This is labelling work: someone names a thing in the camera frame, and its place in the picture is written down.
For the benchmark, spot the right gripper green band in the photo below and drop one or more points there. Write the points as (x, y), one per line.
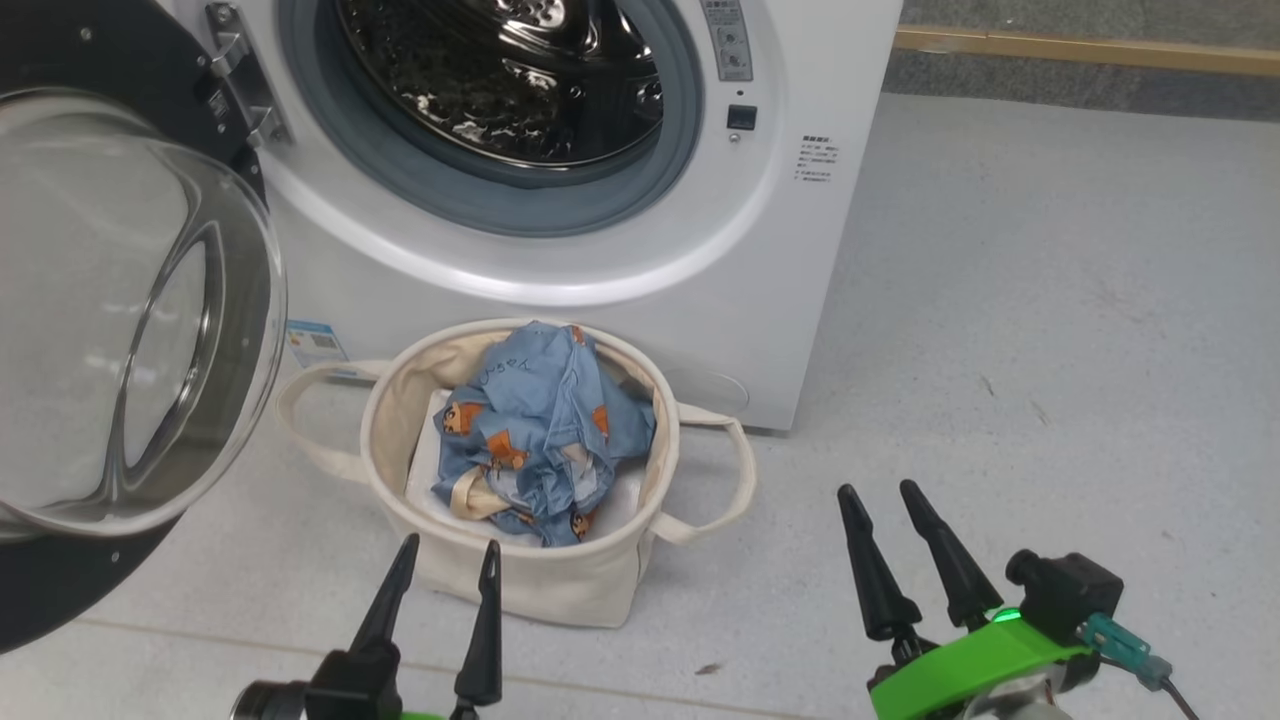
(960, 670)

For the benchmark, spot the white front-load washing machine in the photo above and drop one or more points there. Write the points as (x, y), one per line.
(760, 300)

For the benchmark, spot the black door latch socket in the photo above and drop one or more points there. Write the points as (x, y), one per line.
(741, 117)

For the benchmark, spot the blue energy label sticker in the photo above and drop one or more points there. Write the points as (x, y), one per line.
(316, 345)

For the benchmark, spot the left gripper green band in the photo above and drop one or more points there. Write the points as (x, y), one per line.
(350, 690)

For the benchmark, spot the cream canvas laundry basket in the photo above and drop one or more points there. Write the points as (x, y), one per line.
(540, 590)

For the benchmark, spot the perforated steel washer drum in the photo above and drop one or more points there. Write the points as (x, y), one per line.
(500, 90)

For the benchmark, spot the yellow wooden floor strip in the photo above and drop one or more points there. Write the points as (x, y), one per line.
(1100, 52)

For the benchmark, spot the metal washer door hinge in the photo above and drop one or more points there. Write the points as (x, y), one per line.
(240, 70)

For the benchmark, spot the black-rimmed glass washer door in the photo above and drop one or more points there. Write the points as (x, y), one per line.
(100, 350)

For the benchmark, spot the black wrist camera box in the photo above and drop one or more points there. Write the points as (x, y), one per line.
(1065, 595)

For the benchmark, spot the grey instruction label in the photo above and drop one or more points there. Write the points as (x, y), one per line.
(728, 40)

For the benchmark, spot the blue patterned garment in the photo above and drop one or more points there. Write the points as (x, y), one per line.
(545, 420)

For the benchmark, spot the black text notice sticker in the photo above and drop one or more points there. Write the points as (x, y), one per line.
(818, 160)

